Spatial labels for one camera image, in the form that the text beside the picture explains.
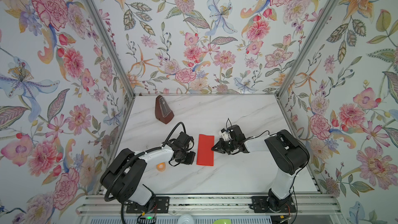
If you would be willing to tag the brown wooden metronome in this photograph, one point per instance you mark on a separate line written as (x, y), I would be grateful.
(163, 113)

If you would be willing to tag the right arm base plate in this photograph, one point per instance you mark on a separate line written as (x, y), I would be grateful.
(265, 204)

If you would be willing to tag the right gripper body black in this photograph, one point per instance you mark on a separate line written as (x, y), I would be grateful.
(229, 145)

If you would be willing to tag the green object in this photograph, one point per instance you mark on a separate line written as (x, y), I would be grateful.
(222, 221)

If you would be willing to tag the red square paper sheet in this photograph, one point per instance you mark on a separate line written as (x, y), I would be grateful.
(205, 156)

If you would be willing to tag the aluminium front rail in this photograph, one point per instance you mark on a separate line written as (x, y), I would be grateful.
(223, 204)

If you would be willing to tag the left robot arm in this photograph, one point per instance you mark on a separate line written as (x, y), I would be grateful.
(122, 179)

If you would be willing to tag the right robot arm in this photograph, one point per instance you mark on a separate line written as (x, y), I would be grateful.
(289, 154)

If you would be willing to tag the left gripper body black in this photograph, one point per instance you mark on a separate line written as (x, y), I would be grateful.
(183, 155)

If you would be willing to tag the white round object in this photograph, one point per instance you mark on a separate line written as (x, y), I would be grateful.
(186, 219)

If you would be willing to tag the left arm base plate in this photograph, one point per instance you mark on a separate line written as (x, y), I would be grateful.
(158, 205)

